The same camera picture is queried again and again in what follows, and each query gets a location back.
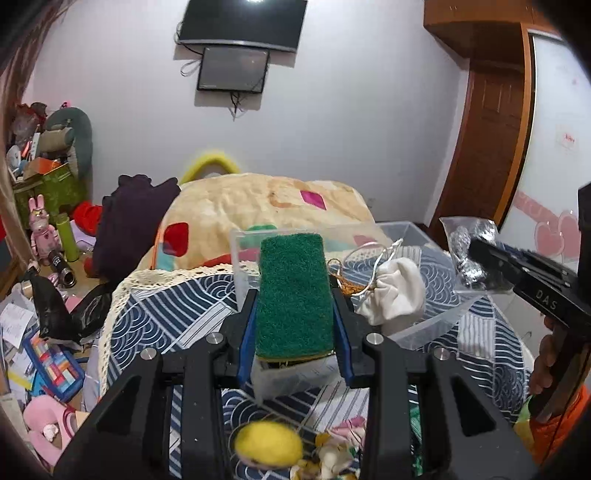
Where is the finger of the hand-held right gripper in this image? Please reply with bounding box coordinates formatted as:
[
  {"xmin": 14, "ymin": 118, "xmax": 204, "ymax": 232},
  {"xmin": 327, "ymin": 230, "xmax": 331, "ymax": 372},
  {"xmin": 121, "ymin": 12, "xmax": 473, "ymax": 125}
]
[{"xmin": 468, "ymin": 237, "xmax": 532, "ymax": 289}]

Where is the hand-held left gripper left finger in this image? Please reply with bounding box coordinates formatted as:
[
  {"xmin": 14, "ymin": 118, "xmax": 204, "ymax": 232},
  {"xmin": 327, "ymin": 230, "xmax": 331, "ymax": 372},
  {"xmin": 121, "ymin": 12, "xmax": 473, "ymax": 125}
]
[{"xmin": 53, "ymin": 288, "xmax": 258, "ymax": 480}]

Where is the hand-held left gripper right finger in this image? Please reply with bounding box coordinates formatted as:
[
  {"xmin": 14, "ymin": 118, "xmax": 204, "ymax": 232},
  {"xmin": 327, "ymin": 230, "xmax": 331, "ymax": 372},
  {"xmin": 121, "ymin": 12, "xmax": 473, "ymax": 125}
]
[{"xmin": 331, "ymin": 276, "xmax": 542, "ymax": 480}]

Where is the clear bag of silver pieces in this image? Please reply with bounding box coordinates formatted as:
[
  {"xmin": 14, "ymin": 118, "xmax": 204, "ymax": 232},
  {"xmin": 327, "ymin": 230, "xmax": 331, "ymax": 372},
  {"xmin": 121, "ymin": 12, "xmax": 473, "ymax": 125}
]
[{"xmin": 438, "ymin": 216, "xmax": 514, "ymax": 295}]

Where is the green and yellow scouring sponge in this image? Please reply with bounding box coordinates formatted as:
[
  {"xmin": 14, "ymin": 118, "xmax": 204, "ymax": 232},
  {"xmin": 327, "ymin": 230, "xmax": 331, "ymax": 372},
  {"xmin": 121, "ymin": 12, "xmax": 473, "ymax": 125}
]
[{"xmin": 254, "ymin": 233, "xmax": 336, "ymax": 361}]

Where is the clear plastic storage box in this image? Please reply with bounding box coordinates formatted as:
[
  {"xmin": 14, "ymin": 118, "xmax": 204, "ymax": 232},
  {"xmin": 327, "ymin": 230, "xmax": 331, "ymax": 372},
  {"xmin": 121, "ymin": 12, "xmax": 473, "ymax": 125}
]
[{"xmin": 229, "ymin": 221, "xmax": 482, "ymax": 401}]

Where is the person's right forearm orange sleeve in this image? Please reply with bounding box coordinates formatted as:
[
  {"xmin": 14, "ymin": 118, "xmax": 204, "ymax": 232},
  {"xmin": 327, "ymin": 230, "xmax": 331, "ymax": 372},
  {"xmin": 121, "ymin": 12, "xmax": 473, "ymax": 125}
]
[{"xmin": 525, "ymin": 384, "xmax": 591, "ymax": 468}]

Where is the person's right hand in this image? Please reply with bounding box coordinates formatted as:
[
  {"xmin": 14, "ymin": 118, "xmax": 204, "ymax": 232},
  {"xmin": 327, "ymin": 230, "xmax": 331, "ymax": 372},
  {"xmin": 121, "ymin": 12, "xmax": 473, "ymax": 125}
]
[{"xmin": 529, "ymin": 318, "xmax": 571, "ymax": 398}]

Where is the blue wave-patterned blanket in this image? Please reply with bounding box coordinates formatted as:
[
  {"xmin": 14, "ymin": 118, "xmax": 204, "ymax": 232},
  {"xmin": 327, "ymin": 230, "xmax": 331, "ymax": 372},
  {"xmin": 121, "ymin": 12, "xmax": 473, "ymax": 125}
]
[{"xmin": 83, "ymin": 244, "xmax": 532, "ymax": 480}]

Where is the yellow felt ball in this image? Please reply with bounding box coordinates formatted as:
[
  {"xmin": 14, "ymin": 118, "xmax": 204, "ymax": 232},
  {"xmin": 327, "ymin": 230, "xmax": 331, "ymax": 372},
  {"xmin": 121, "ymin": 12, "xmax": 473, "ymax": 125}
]
[{"xmin": 234, "ymin": 420, "xmax": 304, "ymax": 470}]

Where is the floral fabric scrap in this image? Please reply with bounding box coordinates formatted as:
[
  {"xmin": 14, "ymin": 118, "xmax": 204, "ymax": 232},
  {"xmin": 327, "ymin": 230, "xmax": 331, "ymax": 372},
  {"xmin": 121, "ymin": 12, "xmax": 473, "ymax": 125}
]
[{"xmin": 290, "ymin": 415, "xmax": 370, "ymax": 480}]

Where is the white sliding wardrobe door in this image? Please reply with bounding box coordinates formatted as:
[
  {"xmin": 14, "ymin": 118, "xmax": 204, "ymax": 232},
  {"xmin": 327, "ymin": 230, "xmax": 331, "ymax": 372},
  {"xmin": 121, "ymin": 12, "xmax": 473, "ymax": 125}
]
[{"xmin": 496, "ymin": 30, "xmax": 583, "ymax": 268}]

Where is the cream quilt with coloured patches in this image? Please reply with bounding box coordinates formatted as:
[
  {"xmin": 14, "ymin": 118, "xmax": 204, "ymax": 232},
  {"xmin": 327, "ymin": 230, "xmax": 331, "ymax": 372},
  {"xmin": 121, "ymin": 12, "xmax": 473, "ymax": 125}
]
[{"xmin": 139, "ymin": 172, "xmax": 393, "ymax": 273}]

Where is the wooden wardrobe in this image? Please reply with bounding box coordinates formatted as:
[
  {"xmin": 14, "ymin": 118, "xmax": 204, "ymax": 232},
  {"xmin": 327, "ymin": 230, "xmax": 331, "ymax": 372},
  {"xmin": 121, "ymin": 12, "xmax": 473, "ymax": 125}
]
[{"xmin": 424, "ymin": 0, "xmax": 536, "ymax": 241}]

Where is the dark purple garment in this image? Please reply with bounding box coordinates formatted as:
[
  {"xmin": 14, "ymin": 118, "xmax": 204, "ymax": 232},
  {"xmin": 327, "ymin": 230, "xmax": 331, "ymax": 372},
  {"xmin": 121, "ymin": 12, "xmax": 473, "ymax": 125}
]
[{"xmin": 92, "ymin": 174, "xmax": 182, "ymax": 278}]

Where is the yellow padded hoop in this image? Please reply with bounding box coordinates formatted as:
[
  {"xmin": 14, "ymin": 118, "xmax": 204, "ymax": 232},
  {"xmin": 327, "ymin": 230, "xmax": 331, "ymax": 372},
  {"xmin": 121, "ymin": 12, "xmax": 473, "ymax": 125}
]
[{"xmin": 179, "ymin": 150, "xmax": 240, "ymax": 185}]

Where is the black plastic bag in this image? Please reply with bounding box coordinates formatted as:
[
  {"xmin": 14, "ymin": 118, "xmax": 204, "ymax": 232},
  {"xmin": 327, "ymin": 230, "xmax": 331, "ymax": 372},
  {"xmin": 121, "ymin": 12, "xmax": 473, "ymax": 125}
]
[{"xmin": 25, "ymin": 268, "xmax": 114, "ymax": 344}]

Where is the black cylindrical flashlight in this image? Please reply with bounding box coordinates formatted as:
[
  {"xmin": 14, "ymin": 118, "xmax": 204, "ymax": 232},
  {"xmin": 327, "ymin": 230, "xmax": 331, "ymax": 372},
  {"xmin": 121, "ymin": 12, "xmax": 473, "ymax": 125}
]
[{"xmin": 48, "ymin": 250, "xmax": 78, "ymax": 289}]

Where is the colourful block-print box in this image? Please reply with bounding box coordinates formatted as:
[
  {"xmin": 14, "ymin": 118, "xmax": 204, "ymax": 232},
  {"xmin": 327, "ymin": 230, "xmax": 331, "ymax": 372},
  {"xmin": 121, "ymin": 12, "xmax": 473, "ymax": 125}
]
[{"xmin": 23, "ymin": 331, "xmax": 86, "ymax": 403}]

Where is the red garment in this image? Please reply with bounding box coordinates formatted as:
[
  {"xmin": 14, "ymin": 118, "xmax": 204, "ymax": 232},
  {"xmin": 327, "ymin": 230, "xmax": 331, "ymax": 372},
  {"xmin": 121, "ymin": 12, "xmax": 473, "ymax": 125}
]
[{"xmin": 73, "ymin": 200, "xmax": 104, "ymax": 236}]

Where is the green cylindrical bottle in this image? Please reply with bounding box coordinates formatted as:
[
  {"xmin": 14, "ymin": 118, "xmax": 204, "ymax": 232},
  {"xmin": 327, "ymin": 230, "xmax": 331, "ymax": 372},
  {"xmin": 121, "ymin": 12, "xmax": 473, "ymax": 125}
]
[{"xmin": 56, "ymin": 213, "xmax": 81, "ymax": 262}]

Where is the pink plush slipper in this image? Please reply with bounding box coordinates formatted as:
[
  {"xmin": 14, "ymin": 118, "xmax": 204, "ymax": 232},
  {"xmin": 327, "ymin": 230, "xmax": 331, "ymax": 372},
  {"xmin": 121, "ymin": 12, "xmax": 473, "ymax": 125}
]
[{"xmin": 23, "ymin": 396, "xmax": 88, "ymax": 468}]

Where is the pink rabbit toy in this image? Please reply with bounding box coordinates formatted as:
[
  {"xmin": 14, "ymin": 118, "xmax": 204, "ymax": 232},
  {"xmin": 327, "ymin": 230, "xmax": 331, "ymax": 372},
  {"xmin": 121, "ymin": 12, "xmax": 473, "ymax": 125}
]
[{"xmin": 28, "ymin": 194, "xmax": 62, "ymax": 266}]

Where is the green patterned storage box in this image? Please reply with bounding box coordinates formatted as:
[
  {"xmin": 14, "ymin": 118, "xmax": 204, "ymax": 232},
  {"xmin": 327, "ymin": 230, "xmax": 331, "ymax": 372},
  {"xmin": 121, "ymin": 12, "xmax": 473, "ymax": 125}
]
[{"xmin": 13, "ymin": 162, "xmax": 89, "ymax": 230}]

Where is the grey-green plush cushion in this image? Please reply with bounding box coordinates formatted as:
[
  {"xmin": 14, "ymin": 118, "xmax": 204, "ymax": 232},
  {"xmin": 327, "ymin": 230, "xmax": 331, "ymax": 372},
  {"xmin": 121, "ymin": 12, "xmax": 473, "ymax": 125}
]
[{"xmin": 39, "ymin": 107, "xmax": 94, "ymax": 178}]

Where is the gold cord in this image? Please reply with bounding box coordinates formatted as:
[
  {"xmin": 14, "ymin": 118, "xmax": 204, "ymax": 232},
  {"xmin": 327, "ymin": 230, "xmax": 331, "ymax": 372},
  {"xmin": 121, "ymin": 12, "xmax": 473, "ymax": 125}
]
[{"xmin": 327, "ymin": 257, "xmax": 373, "ymax": 297}]

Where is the white cloth drawstring pouch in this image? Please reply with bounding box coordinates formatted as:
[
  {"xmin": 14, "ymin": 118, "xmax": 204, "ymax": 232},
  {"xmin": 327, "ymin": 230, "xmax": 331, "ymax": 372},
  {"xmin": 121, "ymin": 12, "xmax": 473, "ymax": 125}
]
[{"xmin": 357, "ymin": 257, "xmax": 426, "ymax": 326}]

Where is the small black wall monitor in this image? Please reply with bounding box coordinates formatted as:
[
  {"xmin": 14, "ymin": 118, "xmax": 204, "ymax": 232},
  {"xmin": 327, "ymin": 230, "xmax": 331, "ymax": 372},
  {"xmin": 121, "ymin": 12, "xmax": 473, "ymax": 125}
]
[{"xmin": 197, "ymin": 45, "xmax": 270, "ymax": 94}]

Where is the black wall television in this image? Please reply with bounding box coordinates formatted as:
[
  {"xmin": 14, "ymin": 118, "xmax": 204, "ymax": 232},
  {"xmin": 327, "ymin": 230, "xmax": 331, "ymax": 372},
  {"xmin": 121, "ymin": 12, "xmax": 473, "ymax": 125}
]
[{"xmin": 178, "ymin": 0, "xmax": 308, "ymax": 52}]

